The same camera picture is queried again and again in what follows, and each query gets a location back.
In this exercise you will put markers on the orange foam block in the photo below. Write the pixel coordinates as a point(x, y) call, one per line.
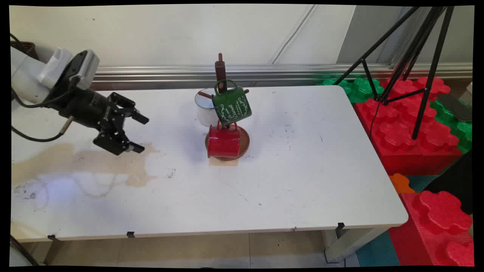
point(401, 183)

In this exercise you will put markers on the black camera tripod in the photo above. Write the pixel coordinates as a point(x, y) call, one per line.
point(427, 90)

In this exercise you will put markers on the red foam block with studs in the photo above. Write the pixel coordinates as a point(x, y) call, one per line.
point(435, 226)

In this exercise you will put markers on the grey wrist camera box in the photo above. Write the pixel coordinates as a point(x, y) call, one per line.
point(86, 66)

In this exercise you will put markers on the black table edge clip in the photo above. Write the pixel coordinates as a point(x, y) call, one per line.
point(340, 226)
point(53, 238)
point(131, 234)

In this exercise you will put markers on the red enamel mug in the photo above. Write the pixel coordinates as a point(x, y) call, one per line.
point(223, 141)

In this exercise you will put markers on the teal foam floor mat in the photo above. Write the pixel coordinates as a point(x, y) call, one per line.
point(378, 251)

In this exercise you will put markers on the white enamel mug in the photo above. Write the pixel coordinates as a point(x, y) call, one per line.
point(204, 113)

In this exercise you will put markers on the aluminium wall rail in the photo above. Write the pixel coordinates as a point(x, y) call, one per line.
point(170, 73)

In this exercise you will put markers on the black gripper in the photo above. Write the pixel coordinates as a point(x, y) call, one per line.
point(89, 107)

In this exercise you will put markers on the brown wooden mug tree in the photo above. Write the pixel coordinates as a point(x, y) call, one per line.
point(221, 71)

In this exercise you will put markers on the green enamel mug with print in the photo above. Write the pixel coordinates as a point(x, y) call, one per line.
point(232, 105)

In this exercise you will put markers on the brown wicker basket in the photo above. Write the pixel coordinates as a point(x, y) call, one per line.
point(24, 49)

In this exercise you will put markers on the green foam block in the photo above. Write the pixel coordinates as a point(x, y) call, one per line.
point(463, 132)
point(359, 88)

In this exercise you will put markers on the white table leg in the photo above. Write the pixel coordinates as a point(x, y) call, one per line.
point(348, 243)

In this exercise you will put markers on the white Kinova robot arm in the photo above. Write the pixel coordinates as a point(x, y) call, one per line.
point(24, 77)

